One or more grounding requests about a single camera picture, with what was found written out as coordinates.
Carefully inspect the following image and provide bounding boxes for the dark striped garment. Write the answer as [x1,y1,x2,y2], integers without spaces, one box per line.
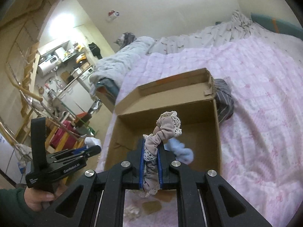
[214,79,234,123]

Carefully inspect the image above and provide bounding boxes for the person left hand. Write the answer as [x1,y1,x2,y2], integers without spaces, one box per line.
[24,181,67,212]

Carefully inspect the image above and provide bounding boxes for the light blue fluffy socks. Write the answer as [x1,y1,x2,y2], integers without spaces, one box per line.
[164,138,194,165]

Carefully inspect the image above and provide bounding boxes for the white water heater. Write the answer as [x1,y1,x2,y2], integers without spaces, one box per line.
[37,55,59,77]

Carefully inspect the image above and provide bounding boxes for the small cardboard scrap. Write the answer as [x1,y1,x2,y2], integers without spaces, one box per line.
[142,200,162,215]

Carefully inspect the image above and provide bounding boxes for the white knotted sock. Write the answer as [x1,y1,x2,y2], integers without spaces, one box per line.
[84,137,102,148]

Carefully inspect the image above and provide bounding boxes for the white washing machine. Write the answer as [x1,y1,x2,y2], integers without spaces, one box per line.
[77,67,94,92]

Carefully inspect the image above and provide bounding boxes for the grey white crumpled duvet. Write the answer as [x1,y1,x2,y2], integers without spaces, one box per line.
[90,10,253,87]

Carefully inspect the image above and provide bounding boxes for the pink bow patterned bedspread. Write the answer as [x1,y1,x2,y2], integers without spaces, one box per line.
[95,36,303,227]

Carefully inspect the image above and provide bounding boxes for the teal pillow with orange stripe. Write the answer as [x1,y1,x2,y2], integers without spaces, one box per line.
[251,13,303,40]

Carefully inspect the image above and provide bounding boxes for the open cardboard box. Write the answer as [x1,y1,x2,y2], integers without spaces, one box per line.
[102,68,221,172]

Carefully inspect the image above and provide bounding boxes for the grey tabby cat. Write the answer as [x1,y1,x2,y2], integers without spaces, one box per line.
[114,32,137,49]

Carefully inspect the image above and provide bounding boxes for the black hanging garment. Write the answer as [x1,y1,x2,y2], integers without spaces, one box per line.
[88,43,102,59]

